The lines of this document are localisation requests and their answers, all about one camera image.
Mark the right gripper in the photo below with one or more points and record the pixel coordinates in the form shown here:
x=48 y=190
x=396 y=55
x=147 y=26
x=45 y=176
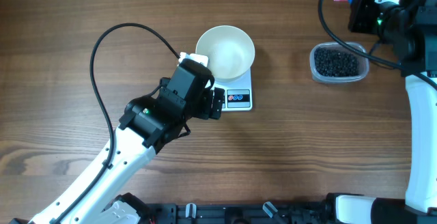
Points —
x=359 y=7

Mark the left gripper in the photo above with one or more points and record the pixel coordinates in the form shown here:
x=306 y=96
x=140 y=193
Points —
x=206 y=110

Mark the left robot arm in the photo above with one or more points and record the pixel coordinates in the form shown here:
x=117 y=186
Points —
x=146 y=126

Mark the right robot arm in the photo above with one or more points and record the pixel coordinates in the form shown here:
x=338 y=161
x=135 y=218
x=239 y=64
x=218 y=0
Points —
x=410 y=27

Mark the white digital kitchen scale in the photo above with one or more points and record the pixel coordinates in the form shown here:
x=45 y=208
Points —
x=238 y=95

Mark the white bowl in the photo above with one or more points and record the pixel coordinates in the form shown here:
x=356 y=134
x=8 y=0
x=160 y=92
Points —
x=230 y=52

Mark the clear plastic container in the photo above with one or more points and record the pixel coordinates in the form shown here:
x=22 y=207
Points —
x=363 y=66

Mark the black beans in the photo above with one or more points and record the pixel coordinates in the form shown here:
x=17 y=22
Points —
x=333 y=63

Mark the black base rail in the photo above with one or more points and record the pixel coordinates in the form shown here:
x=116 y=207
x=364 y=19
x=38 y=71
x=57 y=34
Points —
x=295 y=213

